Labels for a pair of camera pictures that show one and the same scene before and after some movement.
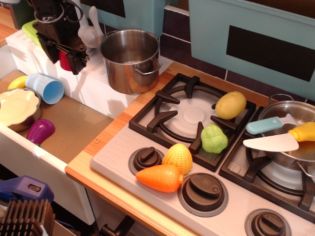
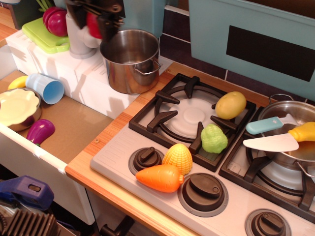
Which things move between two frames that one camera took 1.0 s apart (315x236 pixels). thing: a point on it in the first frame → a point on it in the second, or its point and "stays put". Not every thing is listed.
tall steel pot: (131, 57) stays put
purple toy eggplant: (40, 131) stays put
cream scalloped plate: (16, 104) stays put
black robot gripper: (56, 24) → (109, 23)
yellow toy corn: (178, 155) stays put
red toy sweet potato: (64, 60) → (93, 24)
